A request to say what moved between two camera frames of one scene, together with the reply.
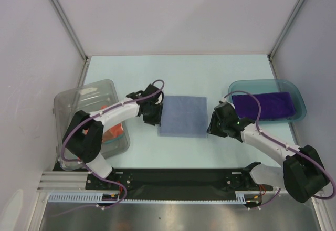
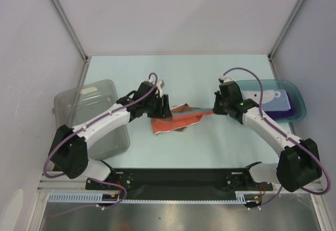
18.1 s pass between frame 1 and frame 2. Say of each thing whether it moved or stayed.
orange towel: moved
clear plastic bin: stayed
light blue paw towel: moved
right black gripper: moved
